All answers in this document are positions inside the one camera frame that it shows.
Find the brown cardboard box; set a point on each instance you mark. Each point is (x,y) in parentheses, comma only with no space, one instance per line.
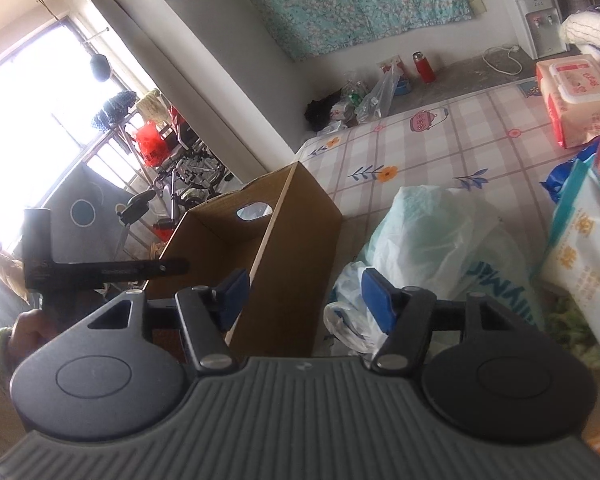
(283,229)

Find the grey circle-pattern fabric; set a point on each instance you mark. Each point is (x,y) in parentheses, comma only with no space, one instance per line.
(83,209)

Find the red plastic bag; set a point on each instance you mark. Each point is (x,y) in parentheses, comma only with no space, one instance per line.
(153,148)

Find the white cotton pads pack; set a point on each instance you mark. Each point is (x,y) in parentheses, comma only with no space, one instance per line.
(571,263)

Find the checked floral bed sheet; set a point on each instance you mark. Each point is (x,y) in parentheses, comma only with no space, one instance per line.
(494,143)

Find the pink wet wipes pack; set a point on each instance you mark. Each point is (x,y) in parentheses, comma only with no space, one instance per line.
(570,88)

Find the green scrunchie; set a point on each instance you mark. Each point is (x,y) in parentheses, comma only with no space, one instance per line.
(566,324)

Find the white plastic bag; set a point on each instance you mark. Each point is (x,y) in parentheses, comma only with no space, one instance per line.
(448,241)

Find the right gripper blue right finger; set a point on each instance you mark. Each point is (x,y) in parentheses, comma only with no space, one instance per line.
(384,301)

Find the white water dispenser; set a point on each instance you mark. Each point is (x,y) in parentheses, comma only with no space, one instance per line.
(537,25)

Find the white stitched blanket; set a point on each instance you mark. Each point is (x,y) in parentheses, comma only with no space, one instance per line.
(582,29)

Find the wheelchair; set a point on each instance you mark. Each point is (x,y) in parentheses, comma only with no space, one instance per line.
(191,171)

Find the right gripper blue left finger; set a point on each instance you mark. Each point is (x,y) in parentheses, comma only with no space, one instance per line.
(230,297)

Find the blue wet wipes pack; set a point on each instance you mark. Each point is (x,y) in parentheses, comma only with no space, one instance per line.
(556,180)

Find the clear plastic bag clutter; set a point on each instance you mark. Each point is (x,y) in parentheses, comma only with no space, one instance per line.
(357,106)

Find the black cloth on floor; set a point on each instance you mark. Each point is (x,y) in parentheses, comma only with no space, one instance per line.
(317,112)

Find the person's left hand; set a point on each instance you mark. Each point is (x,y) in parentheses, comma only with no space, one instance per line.
(31,331)

